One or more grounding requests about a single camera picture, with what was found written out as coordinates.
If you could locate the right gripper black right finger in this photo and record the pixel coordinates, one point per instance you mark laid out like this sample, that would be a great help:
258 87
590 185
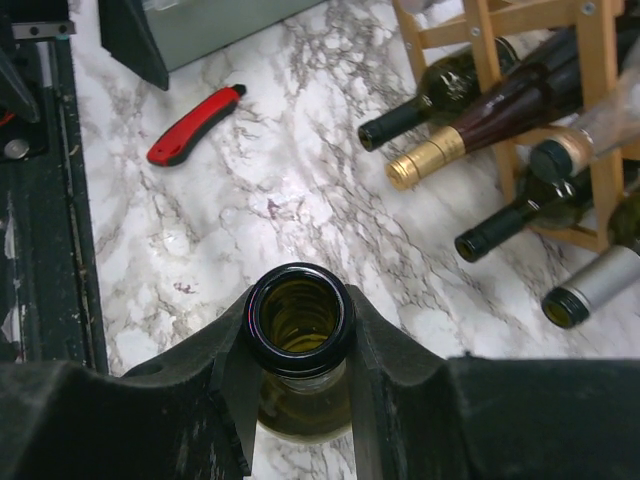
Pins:
418 416

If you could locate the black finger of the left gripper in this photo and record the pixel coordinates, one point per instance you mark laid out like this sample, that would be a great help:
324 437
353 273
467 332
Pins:
20 81
126 35

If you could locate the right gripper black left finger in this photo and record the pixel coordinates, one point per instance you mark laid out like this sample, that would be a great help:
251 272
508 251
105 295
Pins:
189 413

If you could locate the green wine bottle brown label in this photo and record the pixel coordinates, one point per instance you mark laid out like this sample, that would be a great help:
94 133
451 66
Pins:
299 324

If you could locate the green bottle silver foil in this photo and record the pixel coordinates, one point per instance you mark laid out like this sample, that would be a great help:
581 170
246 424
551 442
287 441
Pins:
572 303

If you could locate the dark bottle black neck middle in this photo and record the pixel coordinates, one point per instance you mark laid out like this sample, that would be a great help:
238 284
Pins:
551 206

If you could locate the dark bottle black neck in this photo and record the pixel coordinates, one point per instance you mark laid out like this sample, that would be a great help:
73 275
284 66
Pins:
445 90
551 206

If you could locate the wooden wine rack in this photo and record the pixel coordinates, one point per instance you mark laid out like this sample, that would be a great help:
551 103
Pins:
545 86

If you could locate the dark bottle black neck left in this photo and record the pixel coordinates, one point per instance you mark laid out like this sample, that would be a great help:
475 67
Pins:
445 90

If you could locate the red bottle gold foil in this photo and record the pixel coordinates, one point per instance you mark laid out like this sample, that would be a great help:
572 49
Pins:
543 87

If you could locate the clear plastic storage box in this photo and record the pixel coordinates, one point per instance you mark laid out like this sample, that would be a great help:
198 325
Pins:
187 30

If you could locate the red black utility knife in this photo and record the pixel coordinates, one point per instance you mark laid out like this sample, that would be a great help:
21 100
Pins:
175 145

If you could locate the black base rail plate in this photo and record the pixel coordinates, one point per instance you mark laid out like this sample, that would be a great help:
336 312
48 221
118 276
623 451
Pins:
50 301

